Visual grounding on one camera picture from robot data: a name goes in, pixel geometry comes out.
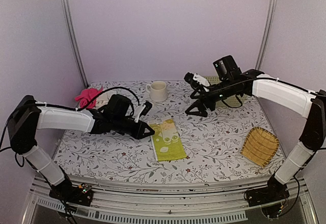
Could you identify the cream green patterned towel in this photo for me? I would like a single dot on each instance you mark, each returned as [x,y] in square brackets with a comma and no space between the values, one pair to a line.
[167,145]

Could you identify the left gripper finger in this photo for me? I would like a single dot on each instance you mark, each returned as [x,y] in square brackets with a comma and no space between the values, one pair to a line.
[139,135]
[147,130]

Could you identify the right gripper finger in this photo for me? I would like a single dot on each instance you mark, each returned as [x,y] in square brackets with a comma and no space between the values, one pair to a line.
[201,113]
[194,109]

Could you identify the aluminium frame post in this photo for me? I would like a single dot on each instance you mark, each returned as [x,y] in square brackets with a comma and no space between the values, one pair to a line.
[266,33]
[73,42]

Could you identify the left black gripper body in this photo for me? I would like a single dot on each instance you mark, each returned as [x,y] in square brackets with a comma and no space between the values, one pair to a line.
[129,131]

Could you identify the cream ceramic mug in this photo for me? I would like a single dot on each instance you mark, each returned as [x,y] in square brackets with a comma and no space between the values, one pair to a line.
[157,91]

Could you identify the green plastic basket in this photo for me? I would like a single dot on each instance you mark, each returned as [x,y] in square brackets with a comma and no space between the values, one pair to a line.
[230,101]

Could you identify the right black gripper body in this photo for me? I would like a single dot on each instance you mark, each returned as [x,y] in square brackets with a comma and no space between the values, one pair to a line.
[206,98]

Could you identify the yellow bamboo tray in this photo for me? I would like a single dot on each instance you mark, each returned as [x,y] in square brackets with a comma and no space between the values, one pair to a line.
[260,146]

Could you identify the right aluminium frame post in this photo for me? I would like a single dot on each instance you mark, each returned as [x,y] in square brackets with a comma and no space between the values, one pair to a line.
[266,33]

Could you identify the left aluminium frame post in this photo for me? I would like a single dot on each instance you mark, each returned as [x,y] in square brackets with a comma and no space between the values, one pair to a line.
[73,42]

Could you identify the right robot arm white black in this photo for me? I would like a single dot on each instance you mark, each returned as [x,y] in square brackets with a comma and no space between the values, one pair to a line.
[308,104]

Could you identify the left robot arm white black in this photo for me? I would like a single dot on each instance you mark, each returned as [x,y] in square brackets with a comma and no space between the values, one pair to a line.
[28,117]

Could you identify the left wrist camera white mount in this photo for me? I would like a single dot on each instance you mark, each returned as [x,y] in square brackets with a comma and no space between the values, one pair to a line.
[142,110]

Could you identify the white cream small towel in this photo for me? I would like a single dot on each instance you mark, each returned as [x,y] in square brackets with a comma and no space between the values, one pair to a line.
[103,99]

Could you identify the pink rolled towel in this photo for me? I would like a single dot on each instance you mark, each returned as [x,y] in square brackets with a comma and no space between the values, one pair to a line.
[84,98]

